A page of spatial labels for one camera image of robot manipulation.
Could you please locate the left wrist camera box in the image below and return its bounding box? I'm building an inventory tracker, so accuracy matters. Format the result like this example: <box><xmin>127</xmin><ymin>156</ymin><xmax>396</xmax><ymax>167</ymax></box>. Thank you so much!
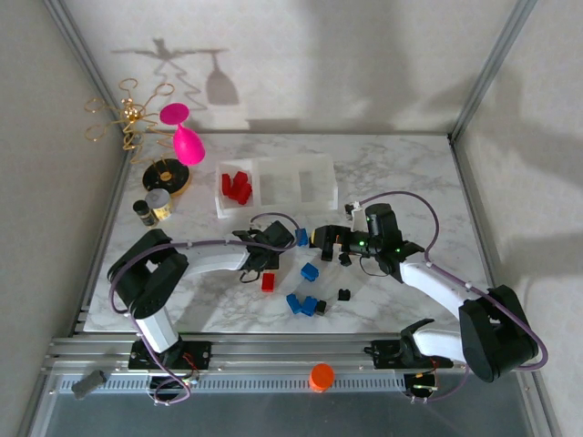
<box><xmin>265</xmin><ymin>221</ymin><xmax>292</xmax><ymax>249</ymax></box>

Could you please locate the grey plastic block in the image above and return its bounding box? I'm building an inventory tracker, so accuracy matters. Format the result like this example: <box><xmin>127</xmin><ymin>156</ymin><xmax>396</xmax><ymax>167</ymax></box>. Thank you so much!
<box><xmin>71</xmin><ymin>369</ymin><xmax>109</xmax><ymax>401</ymax></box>

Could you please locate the aluminium side rail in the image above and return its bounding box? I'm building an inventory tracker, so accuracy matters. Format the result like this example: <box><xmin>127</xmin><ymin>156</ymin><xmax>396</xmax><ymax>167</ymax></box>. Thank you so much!
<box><xmin>67</xmin><ymin>154</ymin><xmax>134</xmax><ymax>338</ymax></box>
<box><xmin>449</xmin><ymin>134</ymin><xmax>529</xmax><ymax>338</ymax></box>

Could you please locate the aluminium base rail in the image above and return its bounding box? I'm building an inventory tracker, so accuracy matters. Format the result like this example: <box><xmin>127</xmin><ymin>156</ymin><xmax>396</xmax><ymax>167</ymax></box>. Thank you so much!
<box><xmin>43</xmin><ymin>334</ymin><xmax>541</xmax><ymax>377</ymax></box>

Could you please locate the aluminium frame post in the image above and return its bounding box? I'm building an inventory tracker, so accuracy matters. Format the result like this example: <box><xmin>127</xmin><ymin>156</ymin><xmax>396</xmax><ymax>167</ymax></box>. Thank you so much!
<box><xmin>43</xmin><ymin>0</ymin><xmax>136</xmax><ymax>156</ymax></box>
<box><xmin>448</xmin><ymin>0</ymin><xmax>538</xmax><ymax>142</ymax></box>

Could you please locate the orange plastic cap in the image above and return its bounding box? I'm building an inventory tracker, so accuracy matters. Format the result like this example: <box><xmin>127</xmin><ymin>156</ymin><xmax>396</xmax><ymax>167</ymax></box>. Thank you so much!
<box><xmin>309</xmin><ymin>362</ymin><xmax>336</xmax><ymax>393</ymax></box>

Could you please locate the yellow jar with grey lid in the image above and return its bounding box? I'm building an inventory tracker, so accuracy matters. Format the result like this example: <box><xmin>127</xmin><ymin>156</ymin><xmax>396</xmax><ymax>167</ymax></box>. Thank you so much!
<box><xmin>144</xmin><ymin>189</ymin><xmax>173</xmax><ymax>223</ymax></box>

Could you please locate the small black jar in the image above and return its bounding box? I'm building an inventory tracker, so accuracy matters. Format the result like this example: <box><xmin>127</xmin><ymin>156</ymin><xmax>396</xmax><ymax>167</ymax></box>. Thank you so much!
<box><xmin>132</xmin><ymin>199</ymin><xmax>159</xmax><ymax>228</ymax></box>

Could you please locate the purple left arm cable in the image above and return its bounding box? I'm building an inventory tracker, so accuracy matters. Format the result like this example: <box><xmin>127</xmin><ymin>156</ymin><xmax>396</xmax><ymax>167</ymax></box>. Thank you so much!
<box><xmin>107</xmin><ymin>211</ymin><xmax>302</xmax><ymax>406</ymax></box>

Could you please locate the pink wine glass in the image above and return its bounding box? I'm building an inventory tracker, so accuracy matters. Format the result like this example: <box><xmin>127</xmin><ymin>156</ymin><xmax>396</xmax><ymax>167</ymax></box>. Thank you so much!
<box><xmin>159</xmin><ymin>103</ymin><xmax>206</xmax><ymax>167</ymax></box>

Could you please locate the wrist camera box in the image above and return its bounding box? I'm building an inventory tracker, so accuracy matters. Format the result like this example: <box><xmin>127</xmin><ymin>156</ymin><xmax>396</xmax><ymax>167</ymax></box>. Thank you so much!
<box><xmin>343</xmin><ymin>199</ymin><xmax>403</xmax><ymax>247</ymax></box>
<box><xmin>265</xmin><ymin>221</ymin><xmax>292</xmax><ymax>249</ymax></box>

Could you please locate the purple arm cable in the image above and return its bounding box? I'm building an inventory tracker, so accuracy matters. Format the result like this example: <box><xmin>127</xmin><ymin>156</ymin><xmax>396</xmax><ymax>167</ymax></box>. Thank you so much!
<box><xmin>107</xmin><ymin>211</ymin><xmax>302</xmax><ymax>406</ymax></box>
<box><xmin>359</xmin><ymin>190</ymin><xmax>550</xmax><ymax>406</ymax></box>

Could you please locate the white slotted cable duct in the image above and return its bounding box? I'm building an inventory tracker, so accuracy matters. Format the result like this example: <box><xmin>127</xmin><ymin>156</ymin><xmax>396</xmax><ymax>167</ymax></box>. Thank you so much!
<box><xmin>52</xmin><ymin>372</ymin><xmax>411</xmax><ymax>395</ymax></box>

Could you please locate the gold wire glass rack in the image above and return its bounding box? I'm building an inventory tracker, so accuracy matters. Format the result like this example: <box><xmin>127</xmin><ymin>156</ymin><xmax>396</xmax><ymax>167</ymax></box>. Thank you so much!
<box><xmin>84</xmin><ymin>77</ymin><xmax>195</xmax><ymax>199</ymax></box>

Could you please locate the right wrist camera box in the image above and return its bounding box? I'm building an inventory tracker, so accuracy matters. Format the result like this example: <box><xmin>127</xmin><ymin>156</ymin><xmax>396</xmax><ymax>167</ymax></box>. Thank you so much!
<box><xmin>343</xmin><ymin>199</ymin><xmax>403</xmax><ymax>247</ymax></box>

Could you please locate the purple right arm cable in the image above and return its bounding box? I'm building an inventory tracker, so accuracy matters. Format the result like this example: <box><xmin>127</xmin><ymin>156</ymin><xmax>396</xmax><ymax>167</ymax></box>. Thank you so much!
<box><xmin>359</xmin><ymin>190</ymin><xmax>550</xmax><ymax>406</ymax></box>

